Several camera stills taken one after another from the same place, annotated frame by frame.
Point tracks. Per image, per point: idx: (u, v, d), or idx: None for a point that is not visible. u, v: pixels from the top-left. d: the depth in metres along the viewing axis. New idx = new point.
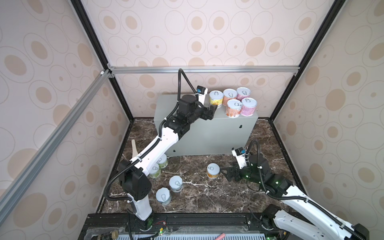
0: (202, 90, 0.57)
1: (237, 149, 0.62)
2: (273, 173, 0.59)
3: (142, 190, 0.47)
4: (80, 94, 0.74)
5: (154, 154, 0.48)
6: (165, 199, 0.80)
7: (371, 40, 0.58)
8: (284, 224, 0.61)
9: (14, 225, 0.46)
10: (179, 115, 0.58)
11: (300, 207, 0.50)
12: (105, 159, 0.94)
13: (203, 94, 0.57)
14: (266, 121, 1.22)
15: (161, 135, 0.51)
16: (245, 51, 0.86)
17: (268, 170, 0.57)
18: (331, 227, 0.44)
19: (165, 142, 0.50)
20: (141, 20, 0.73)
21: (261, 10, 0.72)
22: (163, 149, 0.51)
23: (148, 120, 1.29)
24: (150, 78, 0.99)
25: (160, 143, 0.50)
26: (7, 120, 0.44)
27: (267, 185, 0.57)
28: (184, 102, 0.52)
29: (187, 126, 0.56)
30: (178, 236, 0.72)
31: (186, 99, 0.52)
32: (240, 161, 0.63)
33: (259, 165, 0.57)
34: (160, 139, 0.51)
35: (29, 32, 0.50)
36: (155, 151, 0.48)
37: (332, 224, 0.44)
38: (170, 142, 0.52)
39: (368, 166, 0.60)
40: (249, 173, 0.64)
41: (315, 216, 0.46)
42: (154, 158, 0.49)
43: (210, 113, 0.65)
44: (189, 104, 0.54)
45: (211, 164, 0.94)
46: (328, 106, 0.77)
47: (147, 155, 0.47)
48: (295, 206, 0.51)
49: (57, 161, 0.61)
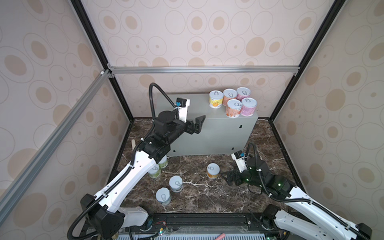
0: (182, 103, 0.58)
1: (237, 153, 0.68)
2: (274, 174, 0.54)
3: (110, 227, 0.41)
4: (80, 94, 0.74)
5: (124, 186, 0.42)
6: (165, 199, 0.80)
7: (371, 40, 0.58)
8: (285, 225, 0.61)
9: (14, 225, 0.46)
10: (157, 135, 0.51)
11: (304, 209, 0.48)
12: (105, 159, 0.94)
13: (184, 106, 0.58)
14: (266, 121, 1.22)
15: (133, 163, 0.45)
16: (245, 51, 0.86)
17: (268, 172, 0.56)
18: (336, 229, 0.43)
19: (136, 170, 0.44)
20: (141, 20, 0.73)
21: (261, 10, 0.72)
22: (134, 178, 0.44)
23: (148, 120, 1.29)
24: (150, 78, 0.99)
25: (132, 172, 0.44)
26: (7, 120, 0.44)
27: (269, 188, 0.55)
28: (159, 123, 0.45)
29: (165, 147, 0.49)
30: (178, 236, 0.72)
31: (163, 118, 0.46)
32: (240, 165, 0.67)
33: (259, 168, 0.56)
34: (132, 167, 0.44)
35: (29, 32, 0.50)
36: (125, 182, 0.42)
37: (338, 226, 0.44)
38: (143, 169, 0.45)
39: (368, 166, 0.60)
40: (251, 177, 0.63)
41: (320, 218, 0.46)
42: (123, 190, 0.42)
43: (195, 127, 0.57)
44: (165, 125, 0.47)
45: (211, 164, 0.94)
46: (328, 106, 0.77)
47: (115, 189, 0.41)
48: (298, 208, 0.50)
49: (57, 161, 0.61)
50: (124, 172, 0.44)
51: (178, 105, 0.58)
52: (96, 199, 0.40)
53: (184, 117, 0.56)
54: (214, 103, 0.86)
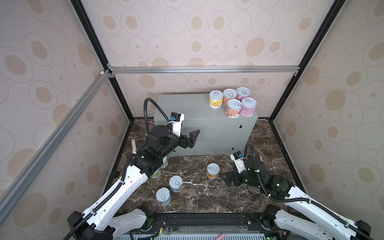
0: (176, 117, 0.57)
1: (235, 154, 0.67)
2: (272, 175, 0.59)
3: None
4: (80, 94, 0.74)
5: (113, 203, 0.41)
6: (165, 199, 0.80)
7: (371, 40, 0.58)
8: (285, 225, 0.61)
9: (14, 226, 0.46)
10: (149, 149, 0.51)
11: (304, 209, 0.48)
12: (105, 159, 0.94)
13: (178, 120, 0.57)
14: (266, 121, 1.22)
15: (123, 178, 0.45)
16: (245, 51, 0.86)
17: (266, 172, 0.56)
18: (336, 227, 0.43)
19: (126, 186, 0.44)
20: (141, 20, 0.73)
21: (261, 10, 0.72)
22: (124, 194, 0.43)
23: (148, 120, 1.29)
24: (150, 79, 0.99)
25: (122, 188, 0.43)
26: (7, 120, 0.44)
27: (268, 189, 0.55)
28: (153, 137, 0.45)
29: (157, 161, 0.49)
30: (178, 236, 0.72)
31: (156, 132, 0.47)
32: (238, 166, 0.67)
33: (257, 169, 0.56)
34: (122, 183, 0.44)
35: (29, 32, 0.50)
36: (114, 199, 0.42)
37: (337, 224, 0.44)
38: (133, 185, 0.45)
39: (368, 166, 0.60)
40: (250, 179, 0.62)
41: (319, 216, 0.46)
42: (112, 207, 0.41)
43: (189, 141, 0.58)
44: (158, 139, 0.47)
45: (211, 164, 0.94)
46: (328, 106, 0.77)
47: (103, 207, 0.40)
48: (298, 207, 0.50)
49: (57, 161, 0.61)
50: (114, 188, 0.43)
51: (172, 119, 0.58)
52: (84, 217, 0.39)
53: (178, 131, 0.57)
54: (214, 103, 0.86)
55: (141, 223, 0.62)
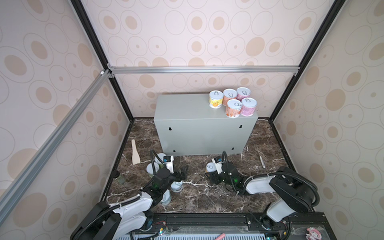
0: (168, 158, 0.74)
1: (215, 158, 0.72)
2: (241, 176, 0.74)
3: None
4: (81, 94, 0.74)
5: (131, 207, 0.51)
6: (165, 199, 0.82)
7: (371, 40, 0.58)
8: (276, 213, 0.61)
9: (13, 226, 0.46)
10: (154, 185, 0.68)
11: (254, 186, 0.62)
12: (105, 159, 0.94)
13: (169, 160, 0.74)
14: (266, 121, 1.22)
15: (142, 194, 0.60)
16: (245, 51, 0.86)
17: (237, 175, 0.71)
18: (266, 181, 0.55)
19: (143, 201, 0.57)
20: (141, 20, 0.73)
21: (261, 10, 0.72)
22: (139, 206, 0.54)
23: (148, 120, 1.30)
24: (150, 79, 0.99)
25: (139, 200, 0.56)
26: (8, 120, 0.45)
27: (238, 188, 0.71)
28: (159, 177, 0.63)
29: (160, 197, 0.65)
30: (178, 236, 0.72)
31: (160, 174, 0.64)
32: (218, 168, 0.84)
33: (229, 172, 0.71)
34: (140, 197, 0.58)
35: (30, 32, 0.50)
36: (133, 205, 0.52)
37: (266, 179, 0.56)
38: (147, 202, 0.59)
39: (368, 166, 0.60)
40: (224, 178, 0.79)
41: (258, 182, 0.60)
42: (130, 209, 0.50)
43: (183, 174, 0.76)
44: (163, 179, 0.64)
45: (209, 163, 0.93)
46: (328, 106, 0.77)
47: (126, 206, 0.50)
48: (252, 188, 0.64)
49: (57, 161, 0.61)
50: (134, 198, 0.56)
51: (164, 160, 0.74)
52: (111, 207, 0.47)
53: (170, 168, 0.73)
54: (214, 103, 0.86)
55: (138, 224, 0.61)
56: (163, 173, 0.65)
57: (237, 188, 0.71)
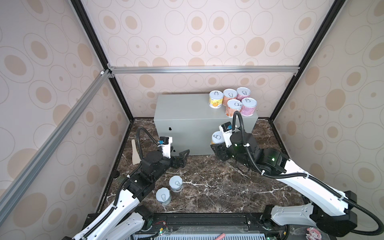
0: (164, 140, 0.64)
1: (224, 126, 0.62)
2: (262, 149, 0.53)
3: None
4: (81, 94, 0.74)
5: (102, 228, 0.43)
6: (165, 199, 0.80)
7: (371, 40, 0.58)
8: (283, 219, 0.60)
9: (14, 226, 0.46)
10: (142, 174, 0.56)
11: (301, 185, 0.42)
12: (105, 159, 0.94)
13: (166, 143, 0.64)
14: (267, 121, 1.22)
15: (116, 203, 0.47)
16: (245, 51, 0.86)
17: (256, 147, 0.45)
18: (331, 201, 0.40)
19: (118, 211, 0.46)
20: (141, 19, 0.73)
21: (261, 10, 0.72)
22: (116, 219, 0.45)
23: (148, 120, 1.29)
24: (150, 79, 0.99)
25: (114, 212, 0.46)
26: (7, 120, 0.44)
27: (260, 165, 0.45)
28: (147, 163, 0.50)
29: (148, 186, 0.52)
30: (178, 236, 0.72)
31: (150, 159, 0.51)
32: (227, 137, 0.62)
33: (246, 143, 0.45)
34: (114, 208, 0.46)
35: (29, 32, 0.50)
36: (105, 224, 0.44)
37: (332, 198, 0.40)
38: (127, 208, 0.47)
39: (368, 166, 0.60)
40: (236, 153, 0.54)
41: (314, 191, 0.41)
42: (102, 232, 0.43)
43: (180, 161, 0.62)
44: (151, 164, 0.50)
45: (216, 132, 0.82)
46: (328, 106, 0.77)
47: (94, 232, 0.42)
48: (293, 184, 0.43)
49: (57, 161, 0.61)
50: (106, 212, 0.46)
51: (160, 142, 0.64)
52: None
53: (167, 152, 0.63)
54: (214, 103, 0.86)
55: (137, 228, 0.62)
56: (151, 158, 0.51)
57: (260, 166, 0.46)
